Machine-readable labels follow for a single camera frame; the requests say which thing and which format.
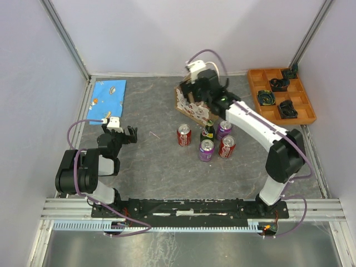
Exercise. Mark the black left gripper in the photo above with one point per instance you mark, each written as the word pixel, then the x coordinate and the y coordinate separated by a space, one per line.
pixel 131 138

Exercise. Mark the black rolled belt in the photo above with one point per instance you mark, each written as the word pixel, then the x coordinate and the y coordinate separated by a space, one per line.
pixel 279 85

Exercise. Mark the blue yellow rolled tie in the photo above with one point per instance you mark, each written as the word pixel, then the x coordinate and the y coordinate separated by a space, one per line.
pixel 266 98

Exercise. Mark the burlap canvas tote bag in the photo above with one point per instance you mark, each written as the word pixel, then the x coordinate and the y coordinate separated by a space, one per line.
pixel 197 111

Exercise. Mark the aluminium frame rail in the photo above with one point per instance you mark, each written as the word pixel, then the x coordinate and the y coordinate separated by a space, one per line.
pixel 69 209

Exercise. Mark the red Coke can front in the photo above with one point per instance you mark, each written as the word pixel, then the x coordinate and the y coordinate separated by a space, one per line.
pixel 227 145

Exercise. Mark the orange wooden divided tray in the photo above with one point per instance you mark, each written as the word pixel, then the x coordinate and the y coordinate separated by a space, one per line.
pixel 259 80

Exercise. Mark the blue patterned cloth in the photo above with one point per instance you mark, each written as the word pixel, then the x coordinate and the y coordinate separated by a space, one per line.
pixel 107 99

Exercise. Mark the black rolled tie front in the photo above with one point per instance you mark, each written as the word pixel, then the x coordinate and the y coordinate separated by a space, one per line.
pixel 287 110

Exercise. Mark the purple Fanta can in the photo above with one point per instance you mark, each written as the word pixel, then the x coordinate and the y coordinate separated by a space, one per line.
pixel 224 128
pixel 206 150

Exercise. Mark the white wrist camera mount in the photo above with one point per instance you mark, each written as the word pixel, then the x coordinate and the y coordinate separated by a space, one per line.
pixel 113 123
pixel 194 68

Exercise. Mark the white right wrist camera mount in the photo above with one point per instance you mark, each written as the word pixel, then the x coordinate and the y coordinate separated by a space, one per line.
pixel 194 68

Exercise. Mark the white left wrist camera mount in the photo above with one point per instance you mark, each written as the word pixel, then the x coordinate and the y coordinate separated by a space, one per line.
pixel 113 123

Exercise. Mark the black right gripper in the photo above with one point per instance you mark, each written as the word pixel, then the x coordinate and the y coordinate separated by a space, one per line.
pixel 188 87

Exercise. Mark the green glass Perrier bottle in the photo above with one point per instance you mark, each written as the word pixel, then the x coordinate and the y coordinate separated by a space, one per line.
pixel 208 132

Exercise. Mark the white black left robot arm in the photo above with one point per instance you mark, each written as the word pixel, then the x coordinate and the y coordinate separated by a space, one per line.
pixel 81 172

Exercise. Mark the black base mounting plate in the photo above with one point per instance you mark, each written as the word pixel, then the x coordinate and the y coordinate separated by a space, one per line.
pixel 193 213

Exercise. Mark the red Coke can back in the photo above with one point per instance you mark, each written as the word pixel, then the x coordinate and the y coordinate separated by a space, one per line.
pixel 184 134

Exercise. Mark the dark rolled tie corner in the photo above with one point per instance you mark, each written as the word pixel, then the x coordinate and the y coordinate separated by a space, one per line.
pixel 290 73

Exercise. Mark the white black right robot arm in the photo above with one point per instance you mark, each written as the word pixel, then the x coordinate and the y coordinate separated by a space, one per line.
pixel 286 151

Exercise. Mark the red coke can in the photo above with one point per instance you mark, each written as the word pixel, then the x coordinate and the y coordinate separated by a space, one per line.
pixel 184 134
pixel 227 145

